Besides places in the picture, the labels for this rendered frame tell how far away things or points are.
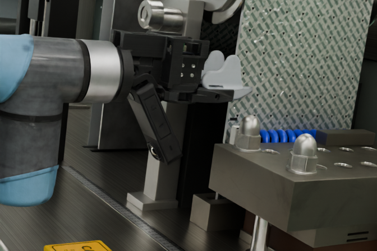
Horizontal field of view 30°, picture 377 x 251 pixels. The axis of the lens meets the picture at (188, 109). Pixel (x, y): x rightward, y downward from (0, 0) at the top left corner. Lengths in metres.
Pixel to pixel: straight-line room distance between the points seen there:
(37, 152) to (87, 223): 0.18
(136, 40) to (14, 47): 0.15
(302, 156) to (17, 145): 0.32
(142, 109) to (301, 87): 0.27
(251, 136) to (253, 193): 0.08
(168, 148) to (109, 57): 0.15
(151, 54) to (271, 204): 0.23
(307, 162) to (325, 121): 0.26
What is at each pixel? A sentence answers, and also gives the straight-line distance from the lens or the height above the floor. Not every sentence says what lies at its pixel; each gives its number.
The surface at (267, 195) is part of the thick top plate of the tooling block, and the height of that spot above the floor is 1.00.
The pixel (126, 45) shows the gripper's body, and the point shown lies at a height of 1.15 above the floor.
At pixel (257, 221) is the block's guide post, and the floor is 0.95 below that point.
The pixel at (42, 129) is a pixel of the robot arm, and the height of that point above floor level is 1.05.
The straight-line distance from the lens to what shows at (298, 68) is 1.02.
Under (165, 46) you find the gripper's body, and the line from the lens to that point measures 0.86.
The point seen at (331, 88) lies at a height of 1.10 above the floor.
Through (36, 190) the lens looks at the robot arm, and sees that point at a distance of 0.82.
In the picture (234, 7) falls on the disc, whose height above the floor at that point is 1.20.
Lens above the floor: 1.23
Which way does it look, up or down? 11 degrees down
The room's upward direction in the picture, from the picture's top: 8 degrees clockwise
